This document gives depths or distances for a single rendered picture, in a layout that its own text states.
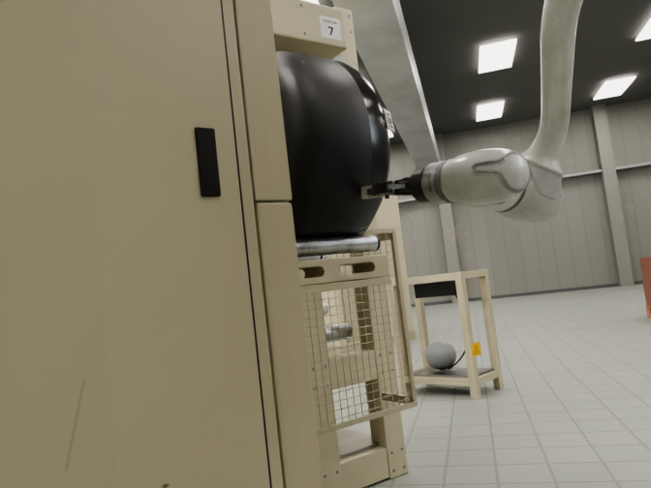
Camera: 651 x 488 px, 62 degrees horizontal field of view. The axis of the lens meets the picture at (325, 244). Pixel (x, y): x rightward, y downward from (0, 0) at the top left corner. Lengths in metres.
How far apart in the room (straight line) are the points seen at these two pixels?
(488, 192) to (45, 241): 0.75
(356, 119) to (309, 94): 0.13
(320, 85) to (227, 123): 0.73
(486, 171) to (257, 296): 0.56
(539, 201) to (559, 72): 0.25
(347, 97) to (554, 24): 0.50
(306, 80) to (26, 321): 0.96
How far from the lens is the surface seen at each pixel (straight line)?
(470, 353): 3.56
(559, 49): 1.13
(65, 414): 0.54
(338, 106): 1.32
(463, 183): 1.05
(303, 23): 1.98
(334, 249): 1.36
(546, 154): 1.17
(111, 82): 0.59
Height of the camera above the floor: 0.79
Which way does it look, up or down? 5 degrees up
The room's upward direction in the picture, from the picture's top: 7 degrees counter-clockwise
